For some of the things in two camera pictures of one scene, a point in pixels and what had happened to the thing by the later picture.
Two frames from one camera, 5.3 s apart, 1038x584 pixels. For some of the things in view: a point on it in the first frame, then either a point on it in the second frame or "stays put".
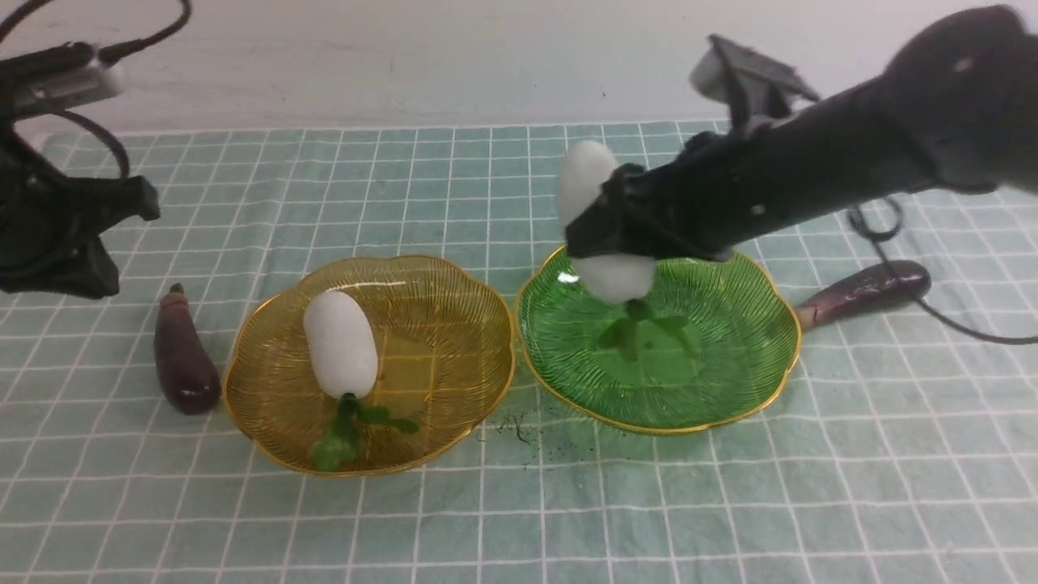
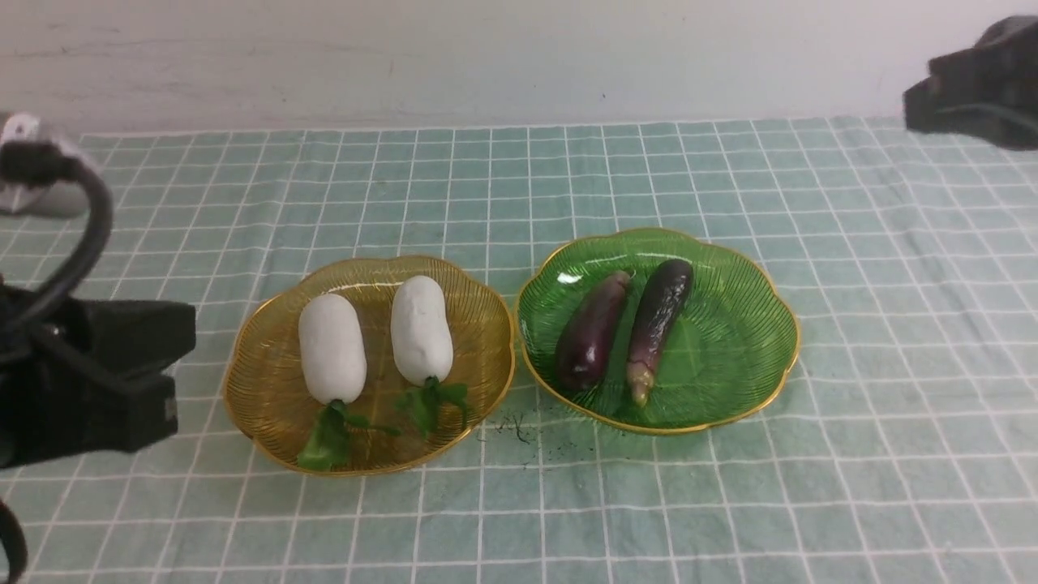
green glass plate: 713,339 stays put
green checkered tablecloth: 902,448 stays put
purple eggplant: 872,289 → 666,294
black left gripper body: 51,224 → 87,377
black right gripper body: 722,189 → 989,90
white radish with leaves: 627,281 → 423,349
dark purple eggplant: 190,380 → 589,330
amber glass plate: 446,351 stays put
